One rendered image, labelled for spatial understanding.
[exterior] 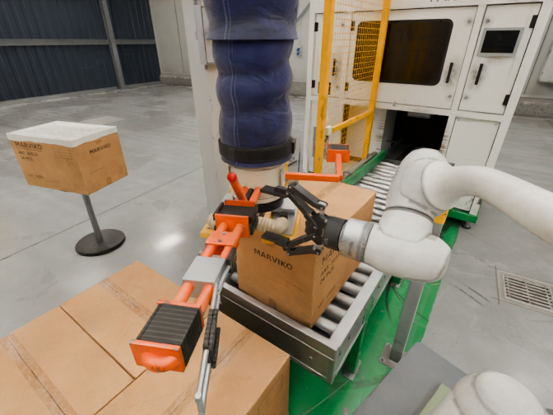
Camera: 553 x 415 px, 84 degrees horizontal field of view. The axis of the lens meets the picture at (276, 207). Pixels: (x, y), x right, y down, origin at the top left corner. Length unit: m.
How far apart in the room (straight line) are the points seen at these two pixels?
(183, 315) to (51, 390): 0.98
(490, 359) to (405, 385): 1.29
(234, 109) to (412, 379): 0.90
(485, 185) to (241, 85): 0.56
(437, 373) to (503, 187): 0.67
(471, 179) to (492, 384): 0.37
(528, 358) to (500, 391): 1.69
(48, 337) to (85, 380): 0.30
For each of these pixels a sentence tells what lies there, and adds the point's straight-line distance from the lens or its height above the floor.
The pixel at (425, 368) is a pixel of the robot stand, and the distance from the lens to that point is 1.11.
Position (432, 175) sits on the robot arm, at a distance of 0.67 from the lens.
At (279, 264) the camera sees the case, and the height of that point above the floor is 0.81.
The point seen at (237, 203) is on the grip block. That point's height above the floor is 1.23.
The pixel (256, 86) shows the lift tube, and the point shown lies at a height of 1.50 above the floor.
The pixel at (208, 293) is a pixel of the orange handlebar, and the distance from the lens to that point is 0.56.
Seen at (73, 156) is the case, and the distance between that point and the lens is 2.50.
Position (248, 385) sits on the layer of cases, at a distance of 1.23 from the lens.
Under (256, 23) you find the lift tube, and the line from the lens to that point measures 0.80.
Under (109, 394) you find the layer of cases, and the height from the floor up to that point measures 0.54.
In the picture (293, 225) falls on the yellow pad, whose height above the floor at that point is 1.10.
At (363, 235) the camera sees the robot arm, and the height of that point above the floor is 1.24.
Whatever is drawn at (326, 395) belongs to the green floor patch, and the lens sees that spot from 1.85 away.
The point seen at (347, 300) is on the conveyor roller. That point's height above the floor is 0.54.
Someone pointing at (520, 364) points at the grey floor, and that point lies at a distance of 2.37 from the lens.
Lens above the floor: 1.60
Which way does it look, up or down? 29 degrees down
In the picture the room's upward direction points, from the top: straight up
